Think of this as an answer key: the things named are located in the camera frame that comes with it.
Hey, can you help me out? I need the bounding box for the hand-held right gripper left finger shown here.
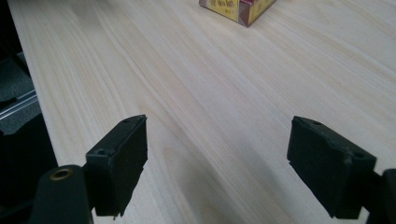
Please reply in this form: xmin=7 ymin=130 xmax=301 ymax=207
xmin=85 ymin=114 xmax=149 ymax=218

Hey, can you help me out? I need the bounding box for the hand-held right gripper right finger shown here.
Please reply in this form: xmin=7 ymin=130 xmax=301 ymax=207
xmin=286 ymin=115 xmax=377 ymax=220

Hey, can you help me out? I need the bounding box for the yellow and red box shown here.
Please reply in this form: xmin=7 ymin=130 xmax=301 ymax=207
xmin=198 ymin=0 xmax=277 ymax=28

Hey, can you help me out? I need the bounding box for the metal rail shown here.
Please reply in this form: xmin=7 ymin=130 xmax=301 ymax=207
xmin=0 ymin=89 xmax=39 ymax=121

